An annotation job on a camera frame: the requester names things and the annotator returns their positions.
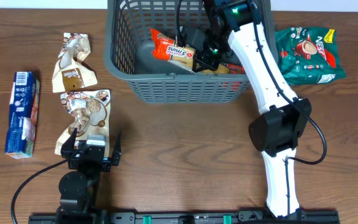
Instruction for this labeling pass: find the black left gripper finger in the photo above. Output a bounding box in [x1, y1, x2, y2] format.
[60, 128, 77, 157]
[111, 133, 122, 166]

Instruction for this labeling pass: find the orange spaghetti packet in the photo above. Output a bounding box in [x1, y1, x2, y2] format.
[150, 29, 245, 74]

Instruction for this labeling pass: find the green Nescafe coffee bag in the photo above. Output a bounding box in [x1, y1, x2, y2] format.
[275, 27, 346, 85]

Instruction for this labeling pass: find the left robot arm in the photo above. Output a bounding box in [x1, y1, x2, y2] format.
[58, 129, 121, 223]

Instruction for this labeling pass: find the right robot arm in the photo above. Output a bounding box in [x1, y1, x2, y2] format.
[203, 0, 311, 218]

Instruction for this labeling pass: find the beige cookie pouch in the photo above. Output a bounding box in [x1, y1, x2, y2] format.
[55, 89, 111, 157]

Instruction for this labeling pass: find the blue carton box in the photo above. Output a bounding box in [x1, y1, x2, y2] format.
[5, 71, 40, 159]

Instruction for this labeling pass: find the crumpled beige Pantree pouch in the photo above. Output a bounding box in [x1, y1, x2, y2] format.
[52, 32, 98, 93]

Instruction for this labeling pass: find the grey plastic basket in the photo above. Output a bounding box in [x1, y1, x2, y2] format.
[103, 0, 279, 104]

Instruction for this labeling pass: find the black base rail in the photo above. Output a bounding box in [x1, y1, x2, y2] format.
[28, 210, 340, 224]

